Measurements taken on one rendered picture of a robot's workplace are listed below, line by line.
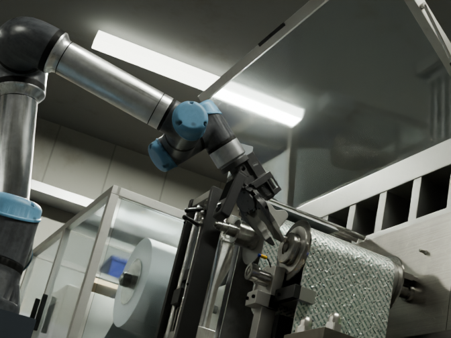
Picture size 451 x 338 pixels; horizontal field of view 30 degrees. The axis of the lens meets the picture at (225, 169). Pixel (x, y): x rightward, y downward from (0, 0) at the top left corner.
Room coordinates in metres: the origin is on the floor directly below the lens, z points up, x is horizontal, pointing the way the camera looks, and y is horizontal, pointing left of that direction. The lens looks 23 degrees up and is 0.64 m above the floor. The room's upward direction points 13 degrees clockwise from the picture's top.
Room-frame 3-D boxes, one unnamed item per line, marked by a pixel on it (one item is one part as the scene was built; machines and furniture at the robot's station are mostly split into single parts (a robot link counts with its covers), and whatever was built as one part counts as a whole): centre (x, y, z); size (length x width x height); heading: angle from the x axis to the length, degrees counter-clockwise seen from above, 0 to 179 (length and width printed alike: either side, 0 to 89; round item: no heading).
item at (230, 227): (2.05, -0.03, 1.34); 0.06 x 0.03 x 0.03; 111
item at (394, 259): (1.93, -0.44, 1.25); 0.15 x 0.01 x 0.15; 21
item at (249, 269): (1.85, -0.11, 1.18); 0.04 x 0.02 x 0.04; 21
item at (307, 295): (1.78, -0.24, 1.14); 0.04 x 0.02 x 0.03; 111
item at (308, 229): (1.84, -0.20, 1.25); 0.15 x 0.01 x 0.15; 21
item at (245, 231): (2.07, -0.09, 1.34); 0.06 x 0.06 x 0.06; 21
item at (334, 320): (1.63, -0.28, 1.05); 0.04 x 0.04 x 0.04
